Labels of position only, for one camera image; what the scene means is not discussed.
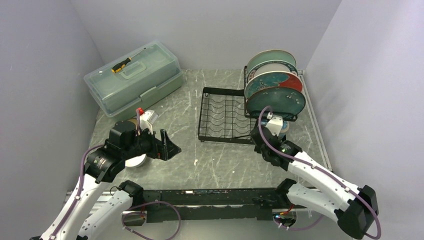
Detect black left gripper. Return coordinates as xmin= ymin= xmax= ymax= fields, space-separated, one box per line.
xmin=122 ymin=124 xmax=181 ymax=160

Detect black wire dish rack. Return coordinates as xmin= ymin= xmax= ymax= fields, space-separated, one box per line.
xmin=197 ymin=87 xmax=303 ymax=144

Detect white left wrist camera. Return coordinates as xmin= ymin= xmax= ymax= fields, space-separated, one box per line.
xmin=135 ymin=107 xmax=159 ymax=135

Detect light blue flower plate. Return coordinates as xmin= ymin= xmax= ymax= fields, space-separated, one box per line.
xmin=247 ymin=49 xmax=297 ymax=71

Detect white ceramic bowl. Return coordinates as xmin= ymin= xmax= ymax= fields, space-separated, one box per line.
xmin=125 ymin=154 xmax=147 ymax=168

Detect yellow black handled screwdriver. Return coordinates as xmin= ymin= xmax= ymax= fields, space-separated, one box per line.
xmin=111 ymin=47 xmax=147 ymax=73

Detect brown glazed bowl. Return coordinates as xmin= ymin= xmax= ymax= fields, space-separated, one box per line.
xmin=127 ymin=118 xmax=137 ymax=125

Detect blue mug orange inside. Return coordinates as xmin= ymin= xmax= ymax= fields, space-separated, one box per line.
xmin=260 ymin=120 xmax=289 ymax=139

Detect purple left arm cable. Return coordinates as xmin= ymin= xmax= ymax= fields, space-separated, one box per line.
xmin=47 ymin=144 xmax=105 ymax=240

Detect red teal rimmed plate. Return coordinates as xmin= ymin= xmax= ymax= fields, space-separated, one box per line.
xmin=247 ymin=60 xmax=298 ymax=82

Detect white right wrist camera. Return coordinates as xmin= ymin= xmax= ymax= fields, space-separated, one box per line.
xmin=265 ymin=112 xmax=284 ymax=137

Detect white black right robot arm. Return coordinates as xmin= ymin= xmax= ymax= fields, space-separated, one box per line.
xmin=250 ymin=126 xmax=382 ymax=240

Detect dark blue speckled plate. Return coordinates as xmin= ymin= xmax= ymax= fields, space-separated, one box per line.
xmin=245 ymin=86 xmax=306 ymax=115

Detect red teal flower plate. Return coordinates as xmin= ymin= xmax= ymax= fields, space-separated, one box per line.
xmin=244 ymin=71 xmax=303 ymax=99

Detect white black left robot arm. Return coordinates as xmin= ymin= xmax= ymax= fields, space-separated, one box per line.
xmin=35 ymin=119 xmax=182 ymax=240

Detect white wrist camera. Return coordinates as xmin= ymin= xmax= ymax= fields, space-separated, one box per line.
xmin=265 ymin=112 xmax=284 ymax=137
xmin=135 ymin=107 xmax=159 ymax=135

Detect green translucent plastic storage box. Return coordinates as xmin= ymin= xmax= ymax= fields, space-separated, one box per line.
xmin=83 ymin=41 xmax=183 ymax=120

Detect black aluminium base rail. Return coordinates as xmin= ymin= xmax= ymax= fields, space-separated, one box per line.
xmin=64 ymin=187 xmax=332 ymax=229

